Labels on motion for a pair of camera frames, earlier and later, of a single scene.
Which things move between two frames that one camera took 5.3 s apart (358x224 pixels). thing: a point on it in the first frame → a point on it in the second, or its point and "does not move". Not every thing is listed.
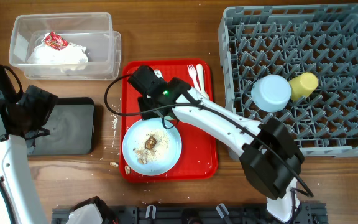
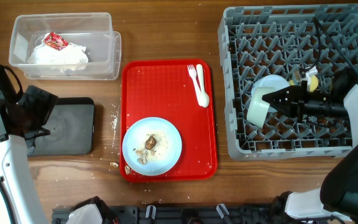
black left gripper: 43,101 does not move
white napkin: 46,54 does not move
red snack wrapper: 55,41 does not move
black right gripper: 146,107 → 290,99
